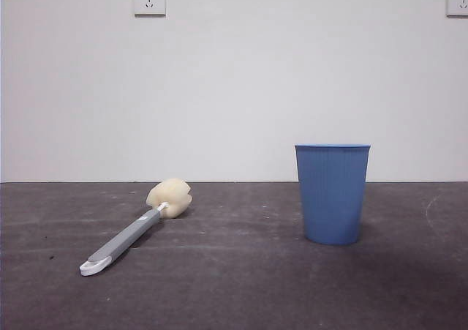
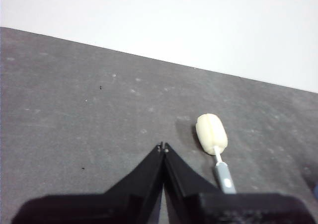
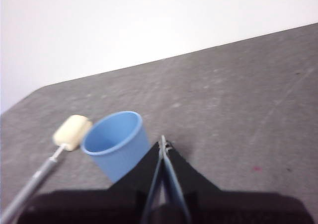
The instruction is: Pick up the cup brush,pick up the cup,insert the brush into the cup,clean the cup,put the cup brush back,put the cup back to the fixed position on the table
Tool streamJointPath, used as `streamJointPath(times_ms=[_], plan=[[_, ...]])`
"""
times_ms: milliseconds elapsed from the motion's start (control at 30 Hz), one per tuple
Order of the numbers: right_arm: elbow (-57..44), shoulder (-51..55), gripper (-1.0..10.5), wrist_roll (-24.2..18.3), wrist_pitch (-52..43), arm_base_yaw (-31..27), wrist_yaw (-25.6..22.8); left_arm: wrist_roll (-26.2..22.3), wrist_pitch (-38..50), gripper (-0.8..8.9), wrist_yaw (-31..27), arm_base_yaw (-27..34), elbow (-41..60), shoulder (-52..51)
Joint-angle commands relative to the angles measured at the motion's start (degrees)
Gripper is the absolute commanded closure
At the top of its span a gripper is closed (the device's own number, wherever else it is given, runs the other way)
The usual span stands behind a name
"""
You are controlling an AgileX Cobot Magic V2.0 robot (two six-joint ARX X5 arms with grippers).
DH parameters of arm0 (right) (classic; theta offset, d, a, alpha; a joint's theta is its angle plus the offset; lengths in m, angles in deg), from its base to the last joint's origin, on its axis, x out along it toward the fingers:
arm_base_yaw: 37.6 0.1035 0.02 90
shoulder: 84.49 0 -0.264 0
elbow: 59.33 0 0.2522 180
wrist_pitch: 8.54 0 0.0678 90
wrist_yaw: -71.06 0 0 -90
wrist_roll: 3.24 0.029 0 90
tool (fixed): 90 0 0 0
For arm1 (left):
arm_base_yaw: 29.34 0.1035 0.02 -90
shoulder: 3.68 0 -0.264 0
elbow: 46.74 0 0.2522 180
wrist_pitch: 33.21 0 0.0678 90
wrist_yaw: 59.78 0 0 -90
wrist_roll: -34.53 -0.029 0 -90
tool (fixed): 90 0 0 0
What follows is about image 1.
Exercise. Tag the blue ribbed plastic cup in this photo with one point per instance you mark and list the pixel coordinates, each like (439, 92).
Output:
(332, 198)

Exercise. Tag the white wall socket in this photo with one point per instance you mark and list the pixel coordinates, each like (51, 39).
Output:
(459, 0)
(149, 0)

